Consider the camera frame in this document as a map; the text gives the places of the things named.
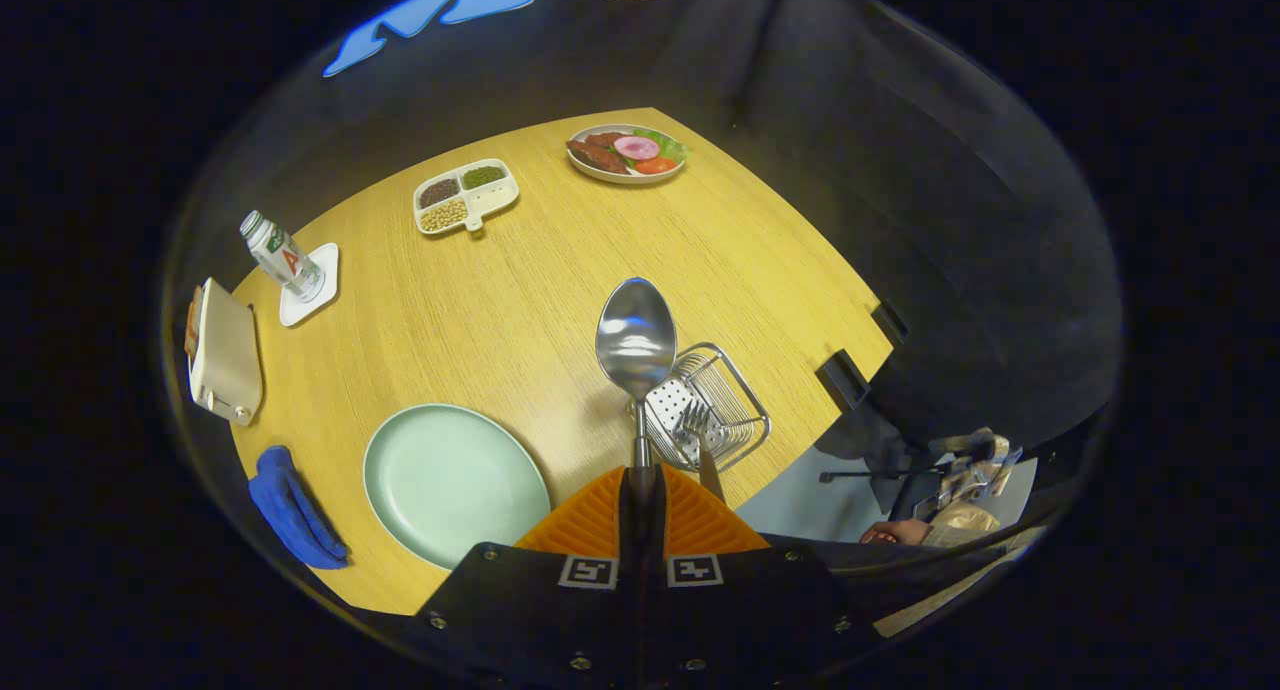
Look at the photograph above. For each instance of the white toaster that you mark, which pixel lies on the white toaster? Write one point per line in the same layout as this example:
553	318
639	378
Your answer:
228	355

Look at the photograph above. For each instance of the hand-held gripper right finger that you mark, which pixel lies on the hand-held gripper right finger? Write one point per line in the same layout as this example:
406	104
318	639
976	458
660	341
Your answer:
760	610

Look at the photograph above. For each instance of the blue cloth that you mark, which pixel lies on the blue cloth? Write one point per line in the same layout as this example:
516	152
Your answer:
290	510

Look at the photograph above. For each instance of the green lettuce leaf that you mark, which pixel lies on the green lettuce leaf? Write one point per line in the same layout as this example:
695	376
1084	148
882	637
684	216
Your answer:
672	147

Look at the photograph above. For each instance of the pale green plate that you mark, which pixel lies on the pale green plate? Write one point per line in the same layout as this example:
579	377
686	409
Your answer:
450	485

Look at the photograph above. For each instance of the black table clamp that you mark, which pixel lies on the black table clamp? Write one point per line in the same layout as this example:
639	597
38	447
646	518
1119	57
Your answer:
842	378
890	322

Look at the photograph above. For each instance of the patterned fabric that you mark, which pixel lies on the patterned fabric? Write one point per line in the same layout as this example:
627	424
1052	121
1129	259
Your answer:
975	460

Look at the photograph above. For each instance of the person's dark trouser leg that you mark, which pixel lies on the person's dark trouser leg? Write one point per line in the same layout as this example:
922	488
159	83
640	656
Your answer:
850	565

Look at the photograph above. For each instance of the black stand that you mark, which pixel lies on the black stand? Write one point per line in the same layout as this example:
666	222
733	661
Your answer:
870	473

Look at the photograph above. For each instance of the person's beige sleeve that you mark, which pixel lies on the person's beige sleeve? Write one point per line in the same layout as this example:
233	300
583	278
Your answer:
960	523

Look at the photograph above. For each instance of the white divided bean tray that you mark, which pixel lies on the white divided bean tray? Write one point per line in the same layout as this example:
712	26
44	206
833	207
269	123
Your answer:
465	197

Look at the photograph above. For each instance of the white square coaster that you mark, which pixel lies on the white square coaster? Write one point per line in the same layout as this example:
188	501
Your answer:
320	300

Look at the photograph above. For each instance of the white plate of food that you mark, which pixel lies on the white plate of food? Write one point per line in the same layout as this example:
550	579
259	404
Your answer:
625	155

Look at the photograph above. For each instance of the red tomato slice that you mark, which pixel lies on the red tomato slice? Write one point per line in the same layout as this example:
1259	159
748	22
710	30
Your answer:
656	165

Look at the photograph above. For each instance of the small white drink bottle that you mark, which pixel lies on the small white drink bottle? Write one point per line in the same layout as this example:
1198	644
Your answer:
283	258

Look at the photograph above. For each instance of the brown meat pieces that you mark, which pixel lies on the brown meat pieces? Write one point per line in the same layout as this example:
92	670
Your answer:
598	155

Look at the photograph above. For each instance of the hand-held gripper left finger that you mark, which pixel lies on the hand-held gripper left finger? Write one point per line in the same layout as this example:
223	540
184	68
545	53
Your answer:
520	610

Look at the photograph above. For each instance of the pink ham slice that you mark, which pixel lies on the pink ham slice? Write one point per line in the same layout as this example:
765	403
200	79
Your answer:
637	147

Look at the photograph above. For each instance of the toast slice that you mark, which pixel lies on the toast slice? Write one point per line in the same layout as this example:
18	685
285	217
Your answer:
192	325

